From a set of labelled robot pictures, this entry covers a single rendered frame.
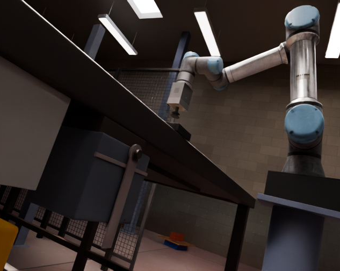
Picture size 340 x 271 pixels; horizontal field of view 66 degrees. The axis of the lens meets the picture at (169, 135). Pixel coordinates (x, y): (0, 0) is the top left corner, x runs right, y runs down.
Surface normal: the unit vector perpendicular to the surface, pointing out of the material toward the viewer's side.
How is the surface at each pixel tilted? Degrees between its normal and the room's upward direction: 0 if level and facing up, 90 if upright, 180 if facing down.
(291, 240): 90
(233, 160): 90
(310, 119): 98
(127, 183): 90
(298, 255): 90
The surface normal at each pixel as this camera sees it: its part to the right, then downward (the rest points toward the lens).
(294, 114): -0.47, -0.19
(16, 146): 0.87, 0.13
